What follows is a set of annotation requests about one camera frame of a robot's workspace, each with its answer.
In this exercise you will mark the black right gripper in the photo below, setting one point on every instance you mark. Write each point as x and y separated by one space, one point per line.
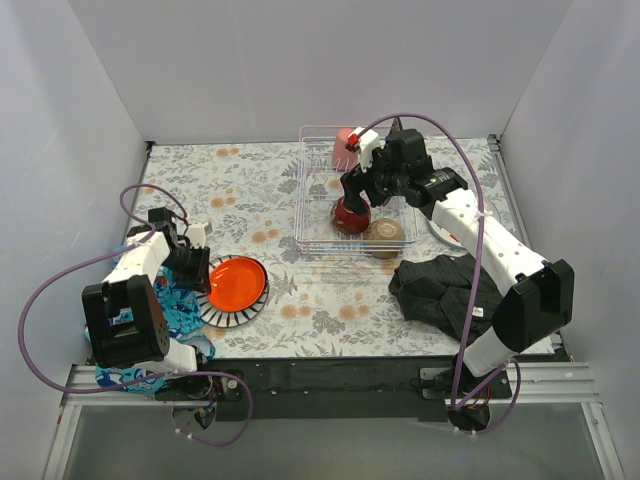
360 181

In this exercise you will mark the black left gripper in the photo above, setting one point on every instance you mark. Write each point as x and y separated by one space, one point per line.
195 267

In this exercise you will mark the pink plastic cup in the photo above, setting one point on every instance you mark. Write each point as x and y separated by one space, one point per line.
342 158

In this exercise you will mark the red floral bowl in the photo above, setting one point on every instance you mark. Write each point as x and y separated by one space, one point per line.
346 221

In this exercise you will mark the orange round plate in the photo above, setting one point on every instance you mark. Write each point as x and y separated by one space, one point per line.
235 285

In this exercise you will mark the beige bowl black inside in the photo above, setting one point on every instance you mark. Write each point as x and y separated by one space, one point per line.
384 238

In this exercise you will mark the black round plate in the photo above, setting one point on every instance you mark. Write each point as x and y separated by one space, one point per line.
264 277

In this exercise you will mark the black floral square plate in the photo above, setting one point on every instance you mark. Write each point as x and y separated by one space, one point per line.
396 125

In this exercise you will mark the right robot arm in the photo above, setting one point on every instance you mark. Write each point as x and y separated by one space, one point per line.
537 295

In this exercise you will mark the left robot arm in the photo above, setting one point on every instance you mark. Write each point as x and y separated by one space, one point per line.
145 249

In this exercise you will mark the striped white round plate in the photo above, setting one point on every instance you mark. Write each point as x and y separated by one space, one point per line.
226 320

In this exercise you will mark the blue patterned cloth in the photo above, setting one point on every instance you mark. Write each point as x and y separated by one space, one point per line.
139 327

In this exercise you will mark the strawberry pattern white plate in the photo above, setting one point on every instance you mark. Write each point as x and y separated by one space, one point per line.
445 232

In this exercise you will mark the floral tablecloth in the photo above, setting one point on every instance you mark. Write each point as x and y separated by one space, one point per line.
319 304

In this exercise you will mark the black striped cloth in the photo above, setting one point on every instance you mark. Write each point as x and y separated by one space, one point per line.
436 292

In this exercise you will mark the black base bar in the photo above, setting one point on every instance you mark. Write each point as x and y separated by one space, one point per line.
323 388

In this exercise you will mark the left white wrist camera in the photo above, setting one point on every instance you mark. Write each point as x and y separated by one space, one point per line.
197 234

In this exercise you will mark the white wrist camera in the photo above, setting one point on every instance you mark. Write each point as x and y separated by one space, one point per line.
197 234
364 142

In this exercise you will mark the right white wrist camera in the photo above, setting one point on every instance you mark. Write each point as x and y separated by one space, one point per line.
364 142

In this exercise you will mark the white wire dish rack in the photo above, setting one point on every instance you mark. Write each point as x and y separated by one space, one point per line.
319 187

